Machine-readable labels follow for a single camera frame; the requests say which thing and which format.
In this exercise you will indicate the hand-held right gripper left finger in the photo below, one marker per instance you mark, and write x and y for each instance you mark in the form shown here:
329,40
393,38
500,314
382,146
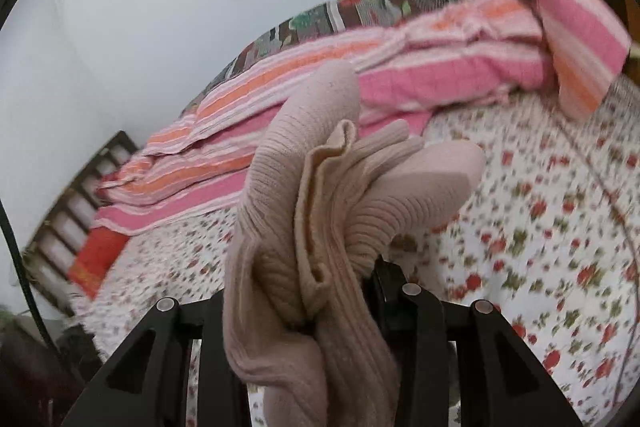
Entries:
165,352

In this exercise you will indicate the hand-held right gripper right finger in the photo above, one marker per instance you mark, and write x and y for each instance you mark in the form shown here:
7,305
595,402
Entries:
425,322

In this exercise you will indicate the pink knit sweater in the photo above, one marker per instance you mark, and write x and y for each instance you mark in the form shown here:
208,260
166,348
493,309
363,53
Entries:
310,227

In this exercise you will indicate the red orange pillow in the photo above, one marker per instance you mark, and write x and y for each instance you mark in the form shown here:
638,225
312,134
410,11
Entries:
97,254

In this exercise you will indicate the dark cloth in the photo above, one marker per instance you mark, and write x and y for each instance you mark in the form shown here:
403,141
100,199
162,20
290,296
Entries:
30,357

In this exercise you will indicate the floral bedsheet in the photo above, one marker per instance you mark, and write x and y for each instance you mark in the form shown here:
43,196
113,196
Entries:
525,227

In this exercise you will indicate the dark wooden headboard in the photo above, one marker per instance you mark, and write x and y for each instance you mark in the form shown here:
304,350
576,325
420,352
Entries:
70,222

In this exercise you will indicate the pink orange striped quilt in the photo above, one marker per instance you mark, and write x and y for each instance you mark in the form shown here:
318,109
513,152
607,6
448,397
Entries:
380,67

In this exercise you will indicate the multicoloured patterned blanket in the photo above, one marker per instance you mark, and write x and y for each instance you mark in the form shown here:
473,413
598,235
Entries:
360,2

